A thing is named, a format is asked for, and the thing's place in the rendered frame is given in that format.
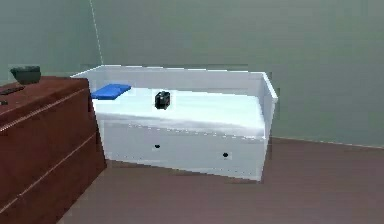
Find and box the small black box clock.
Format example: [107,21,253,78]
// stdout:
[154,90,172,111]

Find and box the blue pillow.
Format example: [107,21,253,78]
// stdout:
[90,83,132,101]

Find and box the brown chest of drawers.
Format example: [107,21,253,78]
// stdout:
[0,75,108,224]

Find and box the white bed with drawers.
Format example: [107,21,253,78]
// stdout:
[70,64,279,182]

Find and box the dark grey bowl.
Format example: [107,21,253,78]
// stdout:
[9,65,42,85]

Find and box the black remote control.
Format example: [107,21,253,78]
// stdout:
[0,85,26,96]

